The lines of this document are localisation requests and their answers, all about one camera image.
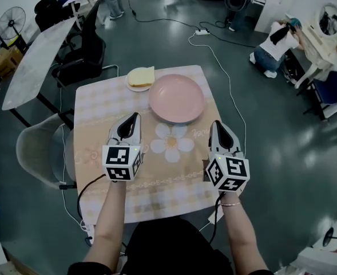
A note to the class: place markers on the slice of bread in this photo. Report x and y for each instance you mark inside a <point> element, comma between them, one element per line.
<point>141,76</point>

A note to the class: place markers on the black mesh office chair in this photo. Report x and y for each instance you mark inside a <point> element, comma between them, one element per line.
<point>92,47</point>

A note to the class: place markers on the black standing fan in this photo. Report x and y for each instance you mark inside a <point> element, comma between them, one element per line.
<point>11,23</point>

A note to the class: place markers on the black padded office chair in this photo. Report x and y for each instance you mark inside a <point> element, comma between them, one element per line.
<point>49,10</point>

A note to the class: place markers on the white dressing table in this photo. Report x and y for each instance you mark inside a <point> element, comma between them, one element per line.
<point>317,50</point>

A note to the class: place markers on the long white marble table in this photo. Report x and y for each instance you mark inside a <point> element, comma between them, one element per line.
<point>39,62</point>

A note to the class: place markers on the person's right forearm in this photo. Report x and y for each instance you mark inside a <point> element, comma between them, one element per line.
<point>242,233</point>

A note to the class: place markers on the cardboard box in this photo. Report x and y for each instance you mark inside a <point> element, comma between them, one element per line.
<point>6,60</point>

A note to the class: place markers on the pink floral checkered tablecloth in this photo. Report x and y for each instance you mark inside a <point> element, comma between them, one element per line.
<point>99,105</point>

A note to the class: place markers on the oval white framed mirror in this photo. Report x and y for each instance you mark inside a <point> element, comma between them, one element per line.
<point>329,19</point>

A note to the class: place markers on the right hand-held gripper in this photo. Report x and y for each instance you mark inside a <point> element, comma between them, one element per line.
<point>228,172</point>

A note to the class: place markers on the person's black clothing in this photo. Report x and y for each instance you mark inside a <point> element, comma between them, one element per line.
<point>174,248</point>

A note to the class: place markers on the blue cushioned stool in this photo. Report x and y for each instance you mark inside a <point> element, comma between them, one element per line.
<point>332,87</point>

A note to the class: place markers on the person's left forearm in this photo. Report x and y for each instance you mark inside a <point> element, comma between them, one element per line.
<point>108,225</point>

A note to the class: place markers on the large pink plate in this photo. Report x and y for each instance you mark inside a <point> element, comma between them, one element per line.
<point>176,97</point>

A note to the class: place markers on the small white plate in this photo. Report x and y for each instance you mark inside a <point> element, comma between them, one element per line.
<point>138,88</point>

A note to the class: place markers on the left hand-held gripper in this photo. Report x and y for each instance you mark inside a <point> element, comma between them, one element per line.
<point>117,160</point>

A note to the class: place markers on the white power strip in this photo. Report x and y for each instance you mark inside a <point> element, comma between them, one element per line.
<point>202,32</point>

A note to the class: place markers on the grey shell chair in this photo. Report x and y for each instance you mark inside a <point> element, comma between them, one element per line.
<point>39,147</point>

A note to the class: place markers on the black round lamp stand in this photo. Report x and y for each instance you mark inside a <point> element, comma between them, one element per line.
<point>328,236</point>

